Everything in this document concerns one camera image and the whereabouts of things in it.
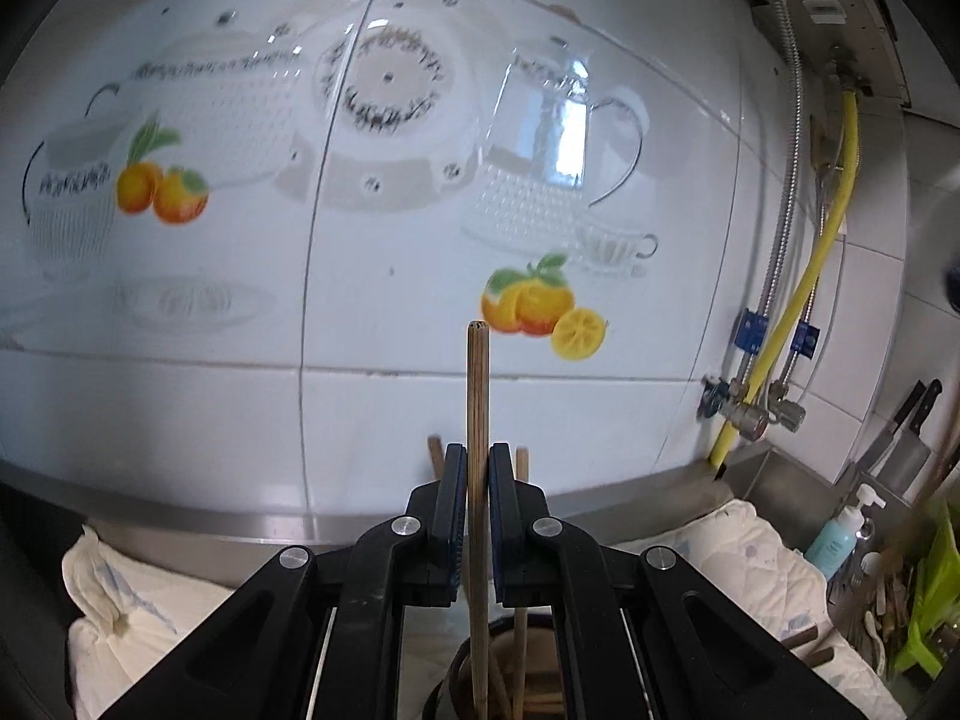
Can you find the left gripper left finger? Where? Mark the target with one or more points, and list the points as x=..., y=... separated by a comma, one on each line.
x=317, y=635

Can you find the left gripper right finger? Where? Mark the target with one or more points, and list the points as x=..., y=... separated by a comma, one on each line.
x=641, y=635

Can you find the black utensil holder cup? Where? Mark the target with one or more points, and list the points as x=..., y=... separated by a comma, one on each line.
x=533, y=680

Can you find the white quilted fish-print cloth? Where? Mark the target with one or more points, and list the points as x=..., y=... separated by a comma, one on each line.
x=132, y=614

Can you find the teal soap pump bottle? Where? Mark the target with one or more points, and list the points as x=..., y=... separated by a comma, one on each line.
x=838, y=537

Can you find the metal angle valve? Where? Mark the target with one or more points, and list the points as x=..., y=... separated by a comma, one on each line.
x=783, y=411

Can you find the green plastic dish rack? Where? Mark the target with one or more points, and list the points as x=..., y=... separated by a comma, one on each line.
x=935, y=594

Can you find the red-handled water valve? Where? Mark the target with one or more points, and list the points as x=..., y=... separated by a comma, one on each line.
x=726, y=398

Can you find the black-handled kitchen knife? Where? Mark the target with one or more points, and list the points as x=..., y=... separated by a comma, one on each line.
x=910, y=452

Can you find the cleaver knife on wall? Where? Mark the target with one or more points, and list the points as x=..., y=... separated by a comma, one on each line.
x=881, y=443

